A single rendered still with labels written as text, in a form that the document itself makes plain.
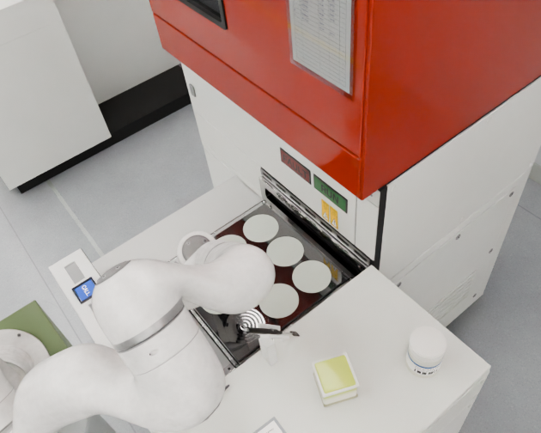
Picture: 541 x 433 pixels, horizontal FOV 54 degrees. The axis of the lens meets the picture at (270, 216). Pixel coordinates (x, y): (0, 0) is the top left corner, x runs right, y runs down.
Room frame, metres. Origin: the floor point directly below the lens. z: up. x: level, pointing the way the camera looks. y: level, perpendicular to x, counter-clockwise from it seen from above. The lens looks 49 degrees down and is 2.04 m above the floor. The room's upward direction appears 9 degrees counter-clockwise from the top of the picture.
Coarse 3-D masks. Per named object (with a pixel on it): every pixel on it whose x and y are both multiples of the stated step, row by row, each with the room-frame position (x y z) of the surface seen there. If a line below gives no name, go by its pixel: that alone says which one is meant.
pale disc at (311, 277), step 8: (304, 264) 0.80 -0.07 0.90; (312, 264) 0.80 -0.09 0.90; (320, 264) 0.79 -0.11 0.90; (296, 272) 0.78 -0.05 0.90; (304, 272) 0.77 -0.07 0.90; (312, 272) 0.77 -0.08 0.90; (320, 272) 0.77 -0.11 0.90; (328, 272) 0.76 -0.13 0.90; (296, 280) 0.75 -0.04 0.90; (304, 280) 0.75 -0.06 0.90; (312, 280) 0.75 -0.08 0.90; (320, 280) 0.74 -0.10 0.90; (328, 280) 0.74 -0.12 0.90; (304, 288) 0.73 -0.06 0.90; (312, 288) 0.72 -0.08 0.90; (320, 288) 0.72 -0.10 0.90
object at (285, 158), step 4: (284, 156) 0.99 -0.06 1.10; (288, 156) 0.98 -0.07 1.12; (284, 160) 1.00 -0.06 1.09; (288, 160) 0.98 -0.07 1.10; (292, 160) 0.97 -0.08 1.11; (288, 164) 0.99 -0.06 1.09; (292, 164) 0.97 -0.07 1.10; (296, 164) 0.95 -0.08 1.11; (292, 168) 0.97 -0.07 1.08; (296, 168) 0.96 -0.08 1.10; (300, 168) 0.94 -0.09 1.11; (304, 168) 0.93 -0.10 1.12; (296, 172) 0.96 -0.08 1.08; (300, 172) 0.94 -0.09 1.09; (304, 172) 0.93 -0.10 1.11; (308, 172) 0.91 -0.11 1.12; (304, 176) 0.93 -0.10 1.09; (308, 176) 0.92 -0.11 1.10; (308, 180) 0.92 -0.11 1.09
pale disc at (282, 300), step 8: (272, 288) 0.74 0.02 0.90; (280, 288) 0.74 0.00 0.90; (288, 288) 0.73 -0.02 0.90; (272, 296) 0.72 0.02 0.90; (280, 296) 0.71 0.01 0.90; (288, 296) 0.71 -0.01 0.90; (296, 296) 0.71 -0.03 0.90; (264, 304) 0.70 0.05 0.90; (272, 304) 0.69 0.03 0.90; (280, 304) 0.69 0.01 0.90; (288, 304) 0.69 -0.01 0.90; (296, 304) 0.68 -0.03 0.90; (264, 312) 0.67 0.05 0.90; (272, 312) 0.67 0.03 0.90; (280, 312) 0.67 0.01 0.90; (288, 312) 0.67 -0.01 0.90
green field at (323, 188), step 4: (316, 180) 0.89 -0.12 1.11; (316, 184) 0.89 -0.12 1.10; (320, 184) 0.88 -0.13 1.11; (324, 184) 0.87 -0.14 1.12; (316, 188) 0.89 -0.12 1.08; (320, 188) 0.88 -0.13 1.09; (324, 188) 0.87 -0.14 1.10; (328, 188) 0.85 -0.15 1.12; (324, 192) 0.87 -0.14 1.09; (328, 192) 0.85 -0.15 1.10; (332, 192) 0.84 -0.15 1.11; (328, 196) 0.85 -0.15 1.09; (332, 196) 0.84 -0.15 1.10; (336, 196) 0.83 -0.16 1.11; (332, 200) 0.84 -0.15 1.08; (336, 200) 0.83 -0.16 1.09; (340, 200) 0.82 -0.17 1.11; (344, 200) 0.81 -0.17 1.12; (340, 204) 0.82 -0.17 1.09; (344, 204) 0.81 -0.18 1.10; (344, 208) 0.81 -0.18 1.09
